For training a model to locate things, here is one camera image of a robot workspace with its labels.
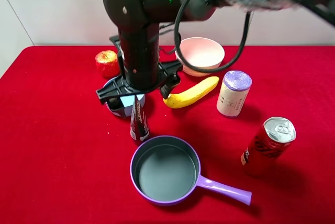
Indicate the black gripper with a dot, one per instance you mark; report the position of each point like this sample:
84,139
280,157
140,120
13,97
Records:
141,71

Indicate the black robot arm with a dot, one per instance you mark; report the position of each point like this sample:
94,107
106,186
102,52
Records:
139,23

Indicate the blue bowl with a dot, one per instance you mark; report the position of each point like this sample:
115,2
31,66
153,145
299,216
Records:
128,101

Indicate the yellow banana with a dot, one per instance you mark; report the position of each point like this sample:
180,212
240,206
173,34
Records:
193,94

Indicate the red apple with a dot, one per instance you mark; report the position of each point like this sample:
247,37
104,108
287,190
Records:
107,64

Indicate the pink ribbed bowl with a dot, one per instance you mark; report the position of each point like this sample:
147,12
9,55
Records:
202,52

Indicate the purple frying pan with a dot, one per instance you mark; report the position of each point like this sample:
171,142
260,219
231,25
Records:
165,170

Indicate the red tablecloth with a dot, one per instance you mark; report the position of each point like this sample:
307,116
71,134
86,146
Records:
65,158

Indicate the red soda can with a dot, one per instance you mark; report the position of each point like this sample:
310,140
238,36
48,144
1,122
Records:
272,139

